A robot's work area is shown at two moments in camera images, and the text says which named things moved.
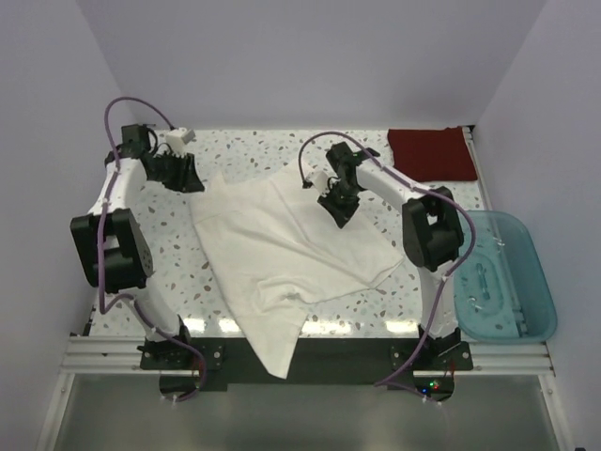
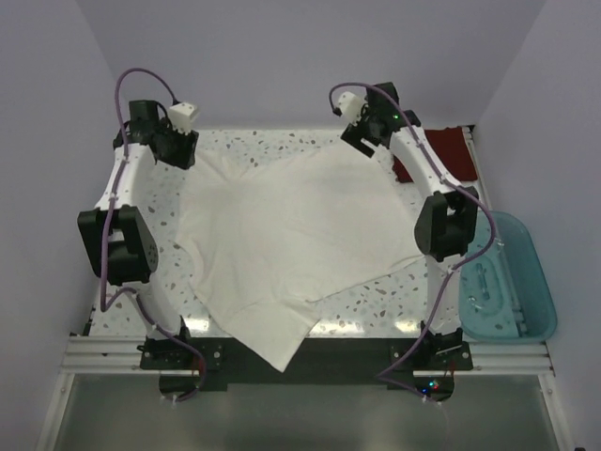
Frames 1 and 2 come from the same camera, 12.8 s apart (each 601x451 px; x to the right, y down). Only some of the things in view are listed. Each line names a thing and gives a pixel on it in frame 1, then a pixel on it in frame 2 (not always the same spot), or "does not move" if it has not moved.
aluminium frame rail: [121, 356] does not move
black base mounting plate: [420, 369] does not move
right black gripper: [339, 200] to [359, 138]
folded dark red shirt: [433, 154] does not move
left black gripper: [174, 165] to [177, 150]
